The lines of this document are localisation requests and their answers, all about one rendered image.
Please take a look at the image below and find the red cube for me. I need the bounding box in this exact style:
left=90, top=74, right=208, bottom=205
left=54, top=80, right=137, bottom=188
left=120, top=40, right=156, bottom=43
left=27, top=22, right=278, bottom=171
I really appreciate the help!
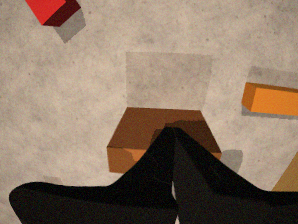
left=25, top=0, right=81, bottom=27

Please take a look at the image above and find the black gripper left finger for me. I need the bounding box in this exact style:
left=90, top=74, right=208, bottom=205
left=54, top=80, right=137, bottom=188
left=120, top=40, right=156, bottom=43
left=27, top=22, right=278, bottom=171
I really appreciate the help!
left=9, top=127, right=178, bottom=224

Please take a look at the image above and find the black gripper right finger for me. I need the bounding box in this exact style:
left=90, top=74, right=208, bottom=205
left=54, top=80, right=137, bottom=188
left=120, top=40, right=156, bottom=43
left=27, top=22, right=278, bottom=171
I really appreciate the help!
left=173, top=128, right=298, bottom=224

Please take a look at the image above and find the orange rectangular bar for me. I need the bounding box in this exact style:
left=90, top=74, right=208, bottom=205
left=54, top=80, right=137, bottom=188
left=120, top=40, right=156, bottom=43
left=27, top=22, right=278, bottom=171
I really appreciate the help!
left=242, top=83, right=298, bottom=116

